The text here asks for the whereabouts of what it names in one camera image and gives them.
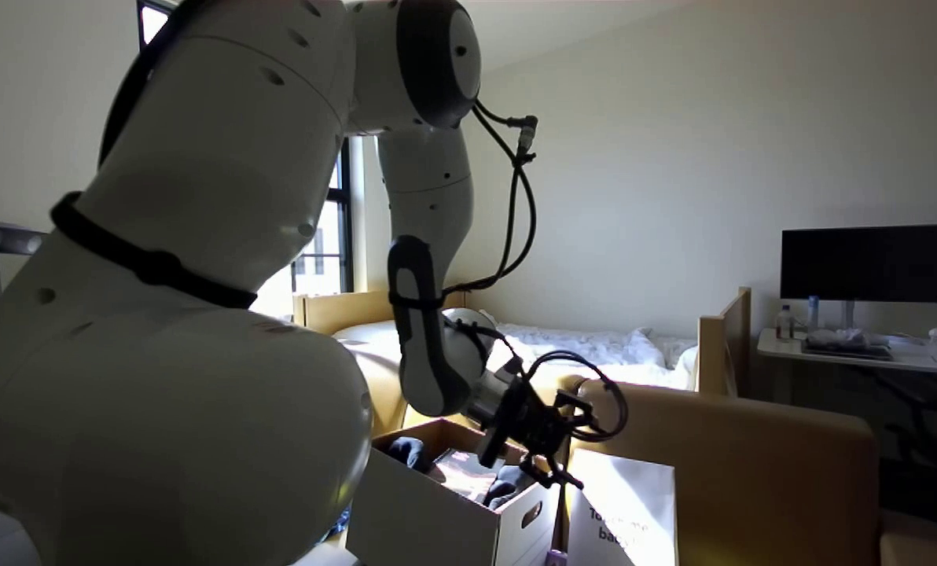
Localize wooden desk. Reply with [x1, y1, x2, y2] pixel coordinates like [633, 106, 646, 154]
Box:
[742, 327, 937, 419]

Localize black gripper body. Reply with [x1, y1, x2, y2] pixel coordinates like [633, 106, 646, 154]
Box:
[478, 379, 573, 484]

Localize black cable bundle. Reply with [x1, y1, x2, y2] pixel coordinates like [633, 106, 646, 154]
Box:
[48, 96, 633, 442]

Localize black monitor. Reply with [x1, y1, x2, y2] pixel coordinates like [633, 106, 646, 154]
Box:
[781, 223, 937, 302]

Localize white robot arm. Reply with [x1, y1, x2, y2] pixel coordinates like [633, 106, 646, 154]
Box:
[0, 0, 570, 566]

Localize tan leather sofa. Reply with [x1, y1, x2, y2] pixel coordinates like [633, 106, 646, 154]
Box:
[570, 386, 880, 566]

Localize black framed window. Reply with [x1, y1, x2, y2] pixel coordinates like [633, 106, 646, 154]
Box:
[134, 0, 353, 296]

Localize bed with white bedding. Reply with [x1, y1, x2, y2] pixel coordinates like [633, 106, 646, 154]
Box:
[291, 286, 757, 403]

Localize white cardboard box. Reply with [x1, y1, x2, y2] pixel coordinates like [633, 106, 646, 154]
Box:
[347, 420, 558, 566]

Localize dark clothes in box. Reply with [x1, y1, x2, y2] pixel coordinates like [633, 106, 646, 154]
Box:
[383, 434, 532, 508]

